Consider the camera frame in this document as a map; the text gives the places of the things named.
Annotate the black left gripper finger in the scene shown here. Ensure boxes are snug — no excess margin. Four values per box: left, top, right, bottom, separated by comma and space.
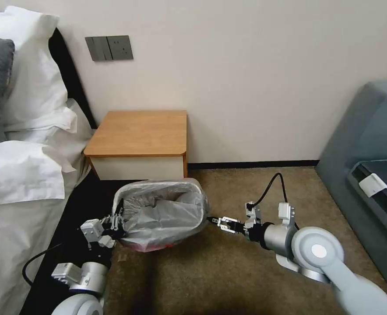
101, 212, 120, 231
114, 213, 129, 241

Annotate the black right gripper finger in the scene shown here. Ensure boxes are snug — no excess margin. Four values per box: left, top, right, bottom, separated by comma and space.
217, 222, 246, 235
206, 215, 245, 228

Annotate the translucent grey garbage bag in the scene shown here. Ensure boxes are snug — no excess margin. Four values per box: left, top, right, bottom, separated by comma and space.
112, 177, 211, 253

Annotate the red trash can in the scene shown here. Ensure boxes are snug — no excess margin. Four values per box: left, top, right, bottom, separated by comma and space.
120, 238, 183, 254

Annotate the black baseboard strip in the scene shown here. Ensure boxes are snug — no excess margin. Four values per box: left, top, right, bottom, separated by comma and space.
187, 159, 321, 168

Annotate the wooden nightstand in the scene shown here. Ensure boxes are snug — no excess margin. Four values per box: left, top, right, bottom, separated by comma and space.
83, 110, 189, 182

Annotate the white bed sheet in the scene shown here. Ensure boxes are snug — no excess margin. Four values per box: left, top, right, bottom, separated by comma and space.
0, 98, 94, 315

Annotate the flat white pillow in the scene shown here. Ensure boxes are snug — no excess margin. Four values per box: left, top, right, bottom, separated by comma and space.
0, 140, 77, 208

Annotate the white paper tag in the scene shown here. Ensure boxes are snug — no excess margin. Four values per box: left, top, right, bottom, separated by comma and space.
359, 174, 387, 198

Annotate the black tray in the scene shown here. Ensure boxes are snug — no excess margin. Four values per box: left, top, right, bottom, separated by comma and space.
347, 158, 387, 212

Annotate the black headboard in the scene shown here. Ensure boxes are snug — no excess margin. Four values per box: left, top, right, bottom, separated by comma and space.
49, 27, 98, 130

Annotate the grey-blue sofa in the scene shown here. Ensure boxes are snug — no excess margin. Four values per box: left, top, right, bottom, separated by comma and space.
315, 78, 387, 298

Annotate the large white pillow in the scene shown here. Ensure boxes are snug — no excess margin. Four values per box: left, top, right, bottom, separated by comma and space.
0, 6, 79, 133

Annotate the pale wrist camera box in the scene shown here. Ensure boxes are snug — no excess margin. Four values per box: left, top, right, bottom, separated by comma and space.
244, 202, 264, 228
80, 220, 103, 246

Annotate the black bed frame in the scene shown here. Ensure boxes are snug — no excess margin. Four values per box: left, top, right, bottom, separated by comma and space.
16, 170, 141, 315

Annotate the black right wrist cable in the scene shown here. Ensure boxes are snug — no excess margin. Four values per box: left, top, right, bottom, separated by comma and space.
251, 172, 289, 207

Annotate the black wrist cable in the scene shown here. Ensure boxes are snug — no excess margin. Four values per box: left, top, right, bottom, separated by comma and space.
251, 172, 289, 207
22, 242, 63, 287

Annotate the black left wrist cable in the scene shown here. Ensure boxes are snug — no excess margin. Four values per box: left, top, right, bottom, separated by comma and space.
22, 242, 63, 287

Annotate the grey wall switch panel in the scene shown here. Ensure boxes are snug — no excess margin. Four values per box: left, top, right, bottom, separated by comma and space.
84, 35, 134, 62

